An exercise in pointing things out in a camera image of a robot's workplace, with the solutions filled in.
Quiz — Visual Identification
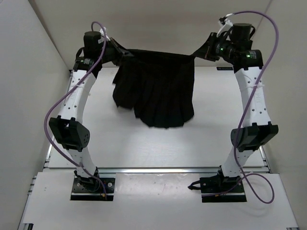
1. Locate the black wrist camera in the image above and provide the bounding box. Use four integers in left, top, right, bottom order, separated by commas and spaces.
83, 31, 103, 60
229, 23, 256, 48

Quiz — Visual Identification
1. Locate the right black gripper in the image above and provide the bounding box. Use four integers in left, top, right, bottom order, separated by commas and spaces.
194, 34, 237, 63

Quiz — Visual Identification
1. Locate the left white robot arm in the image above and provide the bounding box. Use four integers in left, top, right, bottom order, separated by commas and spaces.
49, 38, 126, 193

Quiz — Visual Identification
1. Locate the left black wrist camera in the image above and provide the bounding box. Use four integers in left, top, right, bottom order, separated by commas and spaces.
83, 31, 103, 60

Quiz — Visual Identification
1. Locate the right blue label sticker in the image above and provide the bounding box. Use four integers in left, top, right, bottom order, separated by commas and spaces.
216, 67, 233, 71

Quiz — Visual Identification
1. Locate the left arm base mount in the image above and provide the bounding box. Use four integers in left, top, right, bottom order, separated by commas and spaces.
70, 175, 116, 201

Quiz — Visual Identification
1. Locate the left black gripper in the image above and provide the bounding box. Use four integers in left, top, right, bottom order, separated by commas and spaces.
99, 35, 138, 64

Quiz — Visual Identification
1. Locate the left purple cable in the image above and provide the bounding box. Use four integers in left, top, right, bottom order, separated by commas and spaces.
44, 21, 108, 199

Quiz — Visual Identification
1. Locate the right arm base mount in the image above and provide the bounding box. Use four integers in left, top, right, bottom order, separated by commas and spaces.
188, 172, 247, 203

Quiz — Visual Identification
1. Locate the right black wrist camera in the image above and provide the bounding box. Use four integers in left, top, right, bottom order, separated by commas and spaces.
229, 23, 256, 48

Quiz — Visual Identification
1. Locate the black pleated skirt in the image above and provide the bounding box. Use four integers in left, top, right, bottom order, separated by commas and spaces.
113, 49, 195, 129

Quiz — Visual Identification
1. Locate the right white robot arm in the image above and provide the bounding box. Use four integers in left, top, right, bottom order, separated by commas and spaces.
189, 31, 279, 196

